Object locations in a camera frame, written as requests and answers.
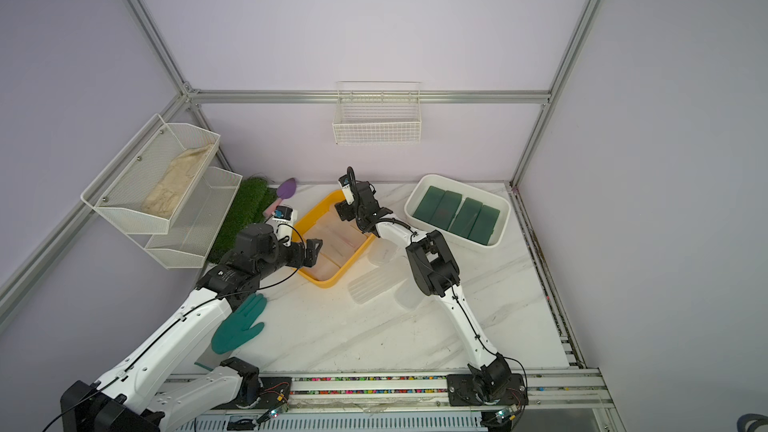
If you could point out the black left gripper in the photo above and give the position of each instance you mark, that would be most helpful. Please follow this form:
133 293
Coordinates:
310 253

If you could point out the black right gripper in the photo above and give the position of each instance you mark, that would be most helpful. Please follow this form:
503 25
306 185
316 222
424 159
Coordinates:
345 211

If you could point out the clear pencil case front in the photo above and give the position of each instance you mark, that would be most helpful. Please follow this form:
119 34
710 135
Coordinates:
341 240

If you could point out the clear ribbed pencil case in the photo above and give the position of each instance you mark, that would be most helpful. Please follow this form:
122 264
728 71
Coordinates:
370 285
408 295

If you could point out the green pencil case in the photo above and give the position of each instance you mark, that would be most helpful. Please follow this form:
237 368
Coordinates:
484 225
465 218
429 203
447 210

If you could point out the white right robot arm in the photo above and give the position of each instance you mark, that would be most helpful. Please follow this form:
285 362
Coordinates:
436 274

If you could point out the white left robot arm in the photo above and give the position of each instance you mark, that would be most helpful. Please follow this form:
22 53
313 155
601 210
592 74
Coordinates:
220 314

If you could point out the yellow plastic storage box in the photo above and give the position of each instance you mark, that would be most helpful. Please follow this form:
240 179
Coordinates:
310 218

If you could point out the white plastic storage box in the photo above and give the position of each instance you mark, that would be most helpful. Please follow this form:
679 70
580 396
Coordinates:
467 191

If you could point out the purple pink toy shovel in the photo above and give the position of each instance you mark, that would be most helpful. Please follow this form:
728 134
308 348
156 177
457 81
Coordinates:
284 191

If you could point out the green artificial grass roll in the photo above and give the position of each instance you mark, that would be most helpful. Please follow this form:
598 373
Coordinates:
251 200

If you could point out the green rubber glove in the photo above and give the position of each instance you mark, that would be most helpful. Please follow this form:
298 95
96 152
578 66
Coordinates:
241 326

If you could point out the beige cloth in shelf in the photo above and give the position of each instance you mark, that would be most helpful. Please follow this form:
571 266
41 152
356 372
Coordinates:
166 196

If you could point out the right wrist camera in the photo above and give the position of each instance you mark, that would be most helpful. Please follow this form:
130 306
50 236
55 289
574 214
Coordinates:
346 188

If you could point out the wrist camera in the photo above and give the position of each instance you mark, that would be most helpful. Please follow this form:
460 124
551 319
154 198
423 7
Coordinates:
346 188
283 220

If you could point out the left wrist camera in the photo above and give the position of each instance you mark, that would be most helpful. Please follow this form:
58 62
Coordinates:
283 220

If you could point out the white wire wall basket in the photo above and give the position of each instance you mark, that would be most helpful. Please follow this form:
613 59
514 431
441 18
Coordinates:
377 113

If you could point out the white mesh wall shelf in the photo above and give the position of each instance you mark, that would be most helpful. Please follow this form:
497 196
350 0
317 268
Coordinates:
185 240

